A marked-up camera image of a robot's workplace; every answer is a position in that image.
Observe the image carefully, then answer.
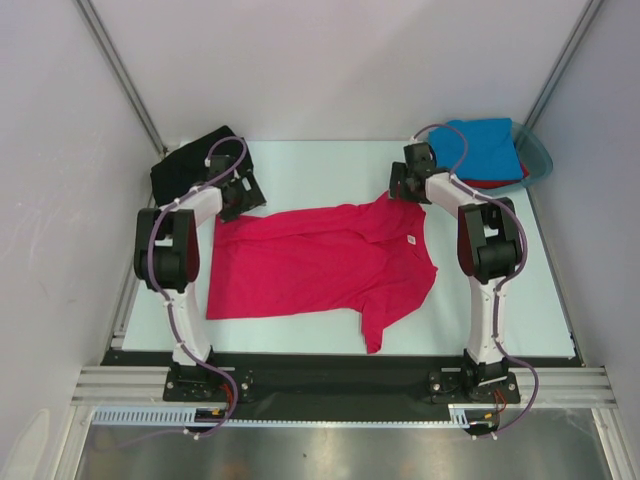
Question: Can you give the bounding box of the pink t shirt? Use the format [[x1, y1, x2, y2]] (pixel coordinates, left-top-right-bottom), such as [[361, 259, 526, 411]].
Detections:
[[205, 193, 437, 354]]

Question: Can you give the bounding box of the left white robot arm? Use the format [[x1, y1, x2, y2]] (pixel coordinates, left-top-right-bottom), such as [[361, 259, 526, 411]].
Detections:
[[134, 152, 266, 400]]

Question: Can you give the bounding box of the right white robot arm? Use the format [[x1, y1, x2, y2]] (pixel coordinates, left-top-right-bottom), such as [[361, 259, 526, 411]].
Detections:
[[389, 142, 527, 401]]

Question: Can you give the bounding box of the folded black t shirt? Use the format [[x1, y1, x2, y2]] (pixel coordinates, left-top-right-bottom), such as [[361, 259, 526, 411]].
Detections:
[[150, 125, 244, 206]]

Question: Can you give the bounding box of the red t shirt in basket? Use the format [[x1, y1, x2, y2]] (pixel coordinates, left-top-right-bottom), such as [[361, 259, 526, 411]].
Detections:
[[463, 163, 529, 190]]

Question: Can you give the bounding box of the blue t shirt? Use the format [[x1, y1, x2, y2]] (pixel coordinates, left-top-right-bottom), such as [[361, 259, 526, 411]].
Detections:
[[427, 118, 524, 184]]

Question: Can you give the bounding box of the teal plastic basket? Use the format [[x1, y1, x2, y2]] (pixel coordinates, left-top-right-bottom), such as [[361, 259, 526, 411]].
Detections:
[[480, 121, 553, 196]]

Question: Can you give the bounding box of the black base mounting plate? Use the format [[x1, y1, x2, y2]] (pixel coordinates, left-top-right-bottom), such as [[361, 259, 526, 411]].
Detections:
[[101, 350, 581, 423]]

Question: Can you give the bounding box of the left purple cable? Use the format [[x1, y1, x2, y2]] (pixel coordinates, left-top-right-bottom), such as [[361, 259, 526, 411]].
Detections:
[[147, 135, 249, 444]]

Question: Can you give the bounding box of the purple cable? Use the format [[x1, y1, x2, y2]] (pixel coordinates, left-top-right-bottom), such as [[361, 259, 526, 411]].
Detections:
[[147, 135, 249, 444], [410, 124, 542, 441]]

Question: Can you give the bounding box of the left aluminium corner post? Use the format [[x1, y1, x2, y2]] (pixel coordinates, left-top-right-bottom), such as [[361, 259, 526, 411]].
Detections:
[[72, 0, 167, 157]]

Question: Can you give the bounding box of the aluminium corner post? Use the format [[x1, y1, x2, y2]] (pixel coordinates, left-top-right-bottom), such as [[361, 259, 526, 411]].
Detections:
[[524, 0, 607, 130], [72, 0, 167, 157]]

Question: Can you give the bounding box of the aluminium front frame rail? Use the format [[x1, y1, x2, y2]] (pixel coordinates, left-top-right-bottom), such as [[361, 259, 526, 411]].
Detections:
[[72, 366, 617, 408]]

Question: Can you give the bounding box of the right slotted cable duct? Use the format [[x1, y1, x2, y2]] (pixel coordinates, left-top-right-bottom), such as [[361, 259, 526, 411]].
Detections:
[[448, 403, 500, 429]]

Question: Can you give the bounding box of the slotted cable duct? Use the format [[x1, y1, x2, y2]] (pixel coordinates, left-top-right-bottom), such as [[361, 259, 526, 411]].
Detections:
[[448, 403, 500, 429], [93, 406, 227, 427]]

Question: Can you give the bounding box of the right aluminium corner post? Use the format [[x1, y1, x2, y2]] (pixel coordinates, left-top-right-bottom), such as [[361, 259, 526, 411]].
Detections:
[[524, 0, 607, 130]]

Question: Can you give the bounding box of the left slotted cable duct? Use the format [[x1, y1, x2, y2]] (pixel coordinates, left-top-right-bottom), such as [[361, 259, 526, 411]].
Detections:
[[93, 406, 227, 427]]

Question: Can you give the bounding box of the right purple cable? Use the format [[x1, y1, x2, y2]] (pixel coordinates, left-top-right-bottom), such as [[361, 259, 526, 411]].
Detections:
[[410, 124, 542, 441]]

